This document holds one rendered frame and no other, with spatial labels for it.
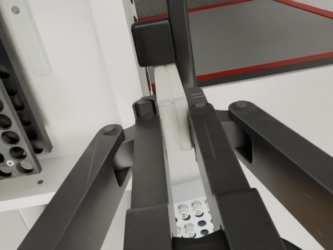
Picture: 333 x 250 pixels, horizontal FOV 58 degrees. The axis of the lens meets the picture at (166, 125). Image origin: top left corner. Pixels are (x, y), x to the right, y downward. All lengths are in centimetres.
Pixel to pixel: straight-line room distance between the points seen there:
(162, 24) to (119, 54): 3
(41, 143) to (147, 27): 15
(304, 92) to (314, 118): 4
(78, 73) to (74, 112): 4
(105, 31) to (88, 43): 10
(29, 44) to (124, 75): 11
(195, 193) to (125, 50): 28
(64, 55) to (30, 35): 3
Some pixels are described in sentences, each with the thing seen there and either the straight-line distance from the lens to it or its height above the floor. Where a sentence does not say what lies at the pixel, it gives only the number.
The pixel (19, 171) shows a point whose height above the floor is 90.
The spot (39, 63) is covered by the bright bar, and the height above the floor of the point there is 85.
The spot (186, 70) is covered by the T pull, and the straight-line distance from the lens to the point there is 20.
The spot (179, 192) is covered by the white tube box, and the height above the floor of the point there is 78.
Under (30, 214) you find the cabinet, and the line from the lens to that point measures 48.
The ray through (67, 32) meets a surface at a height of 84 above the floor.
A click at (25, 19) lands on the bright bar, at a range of 27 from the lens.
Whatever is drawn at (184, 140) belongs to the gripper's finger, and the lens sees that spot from 16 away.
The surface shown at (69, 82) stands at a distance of 29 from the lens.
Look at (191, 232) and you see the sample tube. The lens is 44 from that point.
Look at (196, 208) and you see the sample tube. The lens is 41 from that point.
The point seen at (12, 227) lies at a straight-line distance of 44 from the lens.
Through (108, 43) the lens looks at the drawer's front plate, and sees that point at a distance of 18.
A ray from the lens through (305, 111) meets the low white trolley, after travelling 43.
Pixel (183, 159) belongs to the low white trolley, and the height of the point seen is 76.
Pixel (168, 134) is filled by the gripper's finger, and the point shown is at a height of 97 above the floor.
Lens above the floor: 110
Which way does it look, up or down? 61 degrees down
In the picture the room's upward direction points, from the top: 173 degrees clockwise
